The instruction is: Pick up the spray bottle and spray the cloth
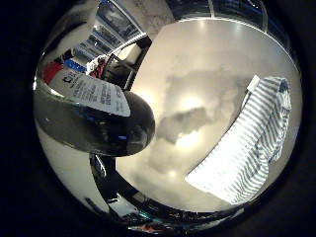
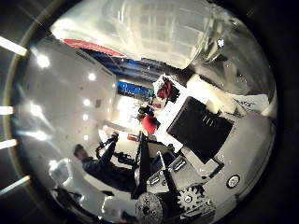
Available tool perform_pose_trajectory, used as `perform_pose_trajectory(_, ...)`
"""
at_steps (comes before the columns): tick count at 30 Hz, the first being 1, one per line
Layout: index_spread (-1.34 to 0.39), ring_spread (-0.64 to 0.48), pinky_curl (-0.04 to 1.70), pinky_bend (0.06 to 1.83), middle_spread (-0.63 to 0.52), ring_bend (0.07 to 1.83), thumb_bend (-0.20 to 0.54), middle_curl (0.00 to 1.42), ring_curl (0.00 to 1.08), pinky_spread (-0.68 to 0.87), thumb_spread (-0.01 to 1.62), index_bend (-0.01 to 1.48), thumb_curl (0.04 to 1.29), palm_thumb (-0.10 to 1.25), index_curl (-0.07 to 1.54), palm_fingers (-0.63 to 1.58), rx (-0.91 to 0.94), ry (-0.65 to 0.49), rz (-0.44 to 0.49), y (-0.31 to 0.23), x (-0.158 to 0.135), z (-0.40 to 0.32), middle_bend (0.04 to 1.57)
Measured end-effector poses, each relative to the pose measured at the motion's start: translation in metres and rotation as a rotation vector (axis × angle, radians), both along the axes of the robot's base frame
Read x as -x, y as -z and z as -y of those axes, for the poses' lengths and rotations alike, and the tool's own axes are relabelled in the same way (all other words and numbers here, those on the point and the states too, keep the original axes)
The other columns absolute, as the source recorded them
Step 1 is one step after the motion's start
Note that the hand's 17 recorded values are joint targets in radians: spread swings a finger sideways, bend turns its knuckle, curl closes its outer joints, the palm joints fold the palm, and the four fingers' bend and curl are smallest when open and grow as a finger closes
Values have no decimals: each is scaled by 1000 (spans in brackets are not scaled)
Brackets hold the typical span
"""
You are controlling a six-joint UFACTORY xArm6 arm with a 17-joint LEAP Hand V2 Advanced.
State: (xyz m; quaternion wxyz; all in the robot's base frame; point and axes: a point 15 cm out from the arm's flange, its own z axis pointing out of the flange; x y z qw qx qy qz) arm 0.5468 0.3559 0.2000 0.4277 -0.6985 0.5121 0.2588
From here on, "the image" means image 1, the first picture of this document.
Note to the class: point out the black office chair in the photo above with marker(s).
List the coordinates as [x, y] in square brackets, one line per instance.
[120, 71]

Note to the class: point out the red fabric bundle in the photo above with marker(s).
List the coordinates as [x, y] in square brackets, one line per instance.
[98, 68]

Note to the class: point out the white blue striped cloth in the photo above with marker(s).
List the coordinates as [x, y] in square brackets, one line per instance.
[245, 141]

